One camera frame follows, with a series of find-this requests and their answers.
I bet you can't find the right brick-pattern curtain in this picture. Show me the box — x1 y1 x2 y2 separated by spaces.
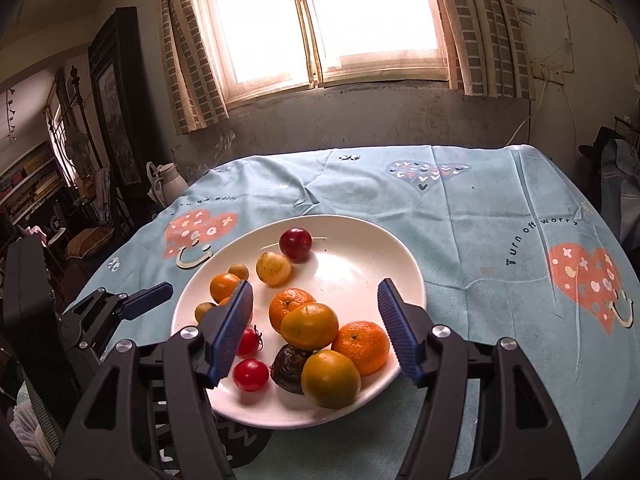
436 0 535 100

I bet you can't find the window with bright light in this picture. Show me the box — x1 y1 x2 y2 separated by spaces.
193 0 449 107

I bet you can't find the small orange kumquat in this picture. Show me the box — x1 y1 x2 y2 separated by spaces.
209 273 240 304

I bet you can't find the small brown longan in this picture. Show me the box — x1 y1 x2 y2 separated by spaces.
228 263 250 281

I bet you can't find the yellow round fruit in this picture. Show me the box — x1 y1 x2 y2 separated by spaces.
255 252 292 287

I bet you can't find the brick-pattern curtain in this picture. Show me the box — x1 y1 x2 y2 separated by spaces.
156 0 228 134
436 0 535 100

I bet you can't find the bumpy mandarin orange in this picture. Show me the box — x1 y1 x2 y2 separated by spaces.
331 321 390 377

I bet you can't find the orange tangerine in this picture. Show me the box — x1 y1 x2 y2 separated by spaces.
300 350 361 410

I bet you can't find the red cherry tomato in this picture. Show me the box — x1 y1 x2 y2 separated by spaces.
232 359 270 393
236 326 262 360

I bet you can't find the brown round longan fruit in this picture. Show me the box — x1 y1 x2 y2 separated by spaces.
194 302 217 323

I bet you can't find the wall outlet with cable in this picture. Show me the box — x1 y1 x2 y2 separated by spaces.
506 62 565 146

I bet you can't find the dark wrinkled passion fruit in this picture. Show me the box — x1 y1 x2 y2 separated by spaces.
270 344 314 394

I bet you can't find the white oval plate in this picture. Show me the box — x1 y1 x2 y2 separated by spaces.
171 214 426 429

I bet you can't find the light blue patterned tablecloth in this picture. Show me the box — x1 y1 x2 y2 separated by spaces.
80 145 639 474

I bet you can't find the large smooth orange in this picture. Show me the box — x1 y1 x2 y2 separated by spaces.
281 302 340 351

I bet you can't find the left brick-pattern curtain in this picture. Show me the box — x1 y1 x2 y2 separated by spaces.
156 0 228 134

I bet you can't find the pile of blue clothes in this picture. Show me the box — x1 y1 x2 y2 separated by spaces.
579 127 639 258

